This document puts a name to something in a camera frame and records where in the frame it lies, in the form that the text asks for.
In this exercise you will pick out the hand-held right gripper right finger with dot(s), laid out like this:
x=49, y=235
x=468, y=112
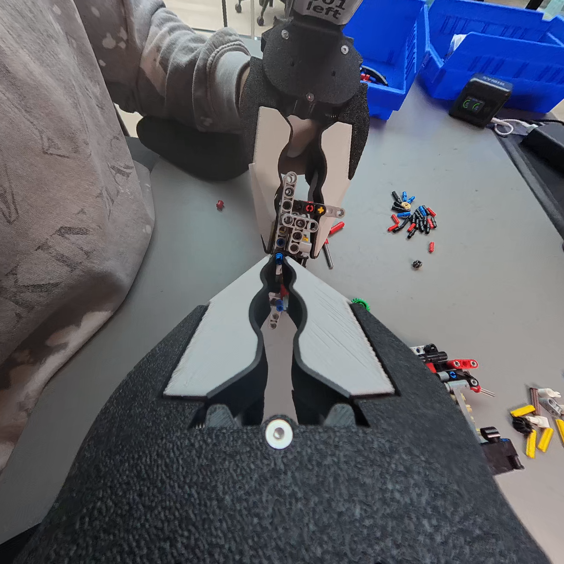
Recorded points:
x=339, y=348

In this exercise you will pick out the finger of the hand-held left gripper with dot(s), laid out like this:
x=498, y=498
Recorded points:
x=266, y=145
x=337, y=154

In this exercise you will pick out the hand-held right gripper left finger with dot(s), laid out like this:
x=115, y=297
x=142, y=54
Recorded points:
x=216, y=348

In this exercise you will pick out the toy brick gear assembly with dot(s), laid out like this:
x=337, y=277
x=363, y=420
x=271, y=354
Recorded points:
x=293, y=220

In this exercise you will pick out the person's left forearm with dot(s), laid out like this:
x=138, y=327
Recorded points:
x=185, y=75

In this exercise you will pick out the grey desk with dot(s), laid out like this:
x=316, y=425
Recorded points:
x=440, y=308

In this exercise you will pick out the person's left hand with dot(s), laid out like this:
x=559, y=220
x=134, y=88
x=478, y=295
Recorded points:
x=302, y=136

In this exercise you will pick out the green toy gear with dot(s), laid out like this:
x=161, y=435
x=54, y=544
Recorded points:
x=361, y=303

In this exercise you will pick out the loose toy parts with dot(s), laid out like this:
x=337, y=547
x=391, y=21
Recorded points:
x=372, y=77

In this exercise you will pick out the person's dark trousers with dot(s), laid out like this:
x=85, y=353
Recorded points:
x=194, y=150

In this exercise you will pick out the blue storage bin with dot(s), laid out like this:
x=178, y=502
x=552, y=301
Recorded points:
x=498, y=17
x=387, y=48
x=520, y=75

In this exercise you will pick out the dark grey toy axle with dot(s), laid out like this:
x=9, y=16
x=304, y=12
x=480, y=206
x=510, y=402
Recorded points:
x=328, y=255

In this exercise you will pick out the pile of small toy pins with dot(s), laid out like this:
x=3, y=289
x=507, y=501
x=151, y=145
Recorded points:
x=416, y=218

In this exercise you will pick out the partly built toy brick car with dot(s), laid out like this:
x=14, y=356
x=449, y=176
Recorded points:
x=458, y=374

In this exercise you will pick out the white paper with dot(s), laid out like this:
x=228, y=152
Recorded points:
x=458, y=44

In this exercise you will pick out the black charger with green display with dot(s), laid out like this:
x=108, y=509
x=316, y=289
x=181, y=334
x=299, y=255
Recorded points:
x=480, y=99

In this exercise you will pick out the yellow toy axle piece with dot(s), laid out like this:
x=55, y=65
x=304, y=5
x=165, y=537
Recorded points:
x=522, y=411
x=560, y=429
x=545, y=439
x=531, y=443

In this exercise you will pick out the small black toy piece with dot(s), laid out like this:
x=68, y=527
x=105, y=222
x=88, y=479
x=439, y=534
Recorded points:
x=522, y=425

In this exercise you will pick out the brown toy axle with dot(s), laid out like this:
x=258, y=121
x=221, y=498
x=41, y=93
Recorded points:
x=534, y=400

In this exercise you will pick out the black power adapter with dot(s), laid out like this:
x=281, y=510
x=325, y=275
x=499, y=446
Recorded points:
x=546, y=143

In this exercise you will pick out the person's grey patterned sweatshirt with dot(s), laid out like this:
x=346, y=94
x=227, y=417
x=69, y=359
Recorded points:
x=53, y=198

